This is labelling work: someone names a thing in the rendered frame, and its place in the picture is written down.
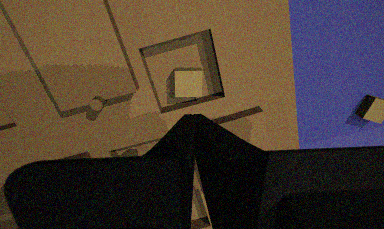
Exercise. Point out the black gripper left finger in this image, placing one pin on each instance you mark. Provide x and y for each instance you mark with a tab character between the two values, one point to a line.
95	193

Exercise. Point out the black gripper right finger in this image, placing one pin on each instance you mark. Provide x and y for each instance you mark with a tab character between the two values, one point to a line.
243	184

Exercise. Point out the olive-yellow block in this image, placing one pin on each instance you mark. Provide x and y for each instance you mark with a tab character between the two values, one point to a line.
371	108
188	82

